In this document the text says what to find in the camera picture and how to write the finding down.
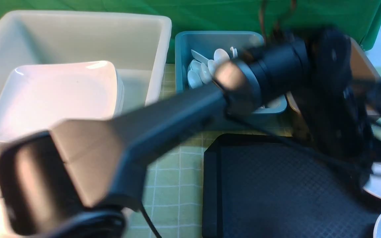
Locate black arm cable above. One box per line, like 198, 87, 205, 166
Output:
138, 0, 381, 238

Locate green checkered tablecloth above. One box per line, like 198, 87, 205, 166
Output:
123, 64, 381, 238

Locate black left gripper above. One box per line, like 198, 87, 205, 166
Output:
296, 75, 381, 162

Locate pile of white soup spoons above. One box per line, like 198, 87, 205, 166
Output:
187, 49, 229, 89

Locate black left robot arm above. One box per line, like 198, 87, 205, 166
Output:
0, 26, 381, 238

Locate stack of white square plates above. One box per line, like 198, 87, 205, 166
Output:
0, 60, 125, 146

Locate large white plastic tub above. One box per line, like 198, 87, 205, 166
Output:
0, 11, 171, 238

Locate teal plastic spoon bin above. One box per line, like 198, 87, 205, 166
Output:
174, 31, 288, 131

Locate green backdrop cloth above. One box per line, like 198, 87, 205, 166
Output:
0, 0, 381, 50

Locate brown plastic chopstick bin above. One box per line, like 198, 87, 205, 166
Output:
286, 39, 380, 134

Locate black plastic serving tray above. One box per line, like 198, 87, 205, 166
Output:
202, 134, 381, 238

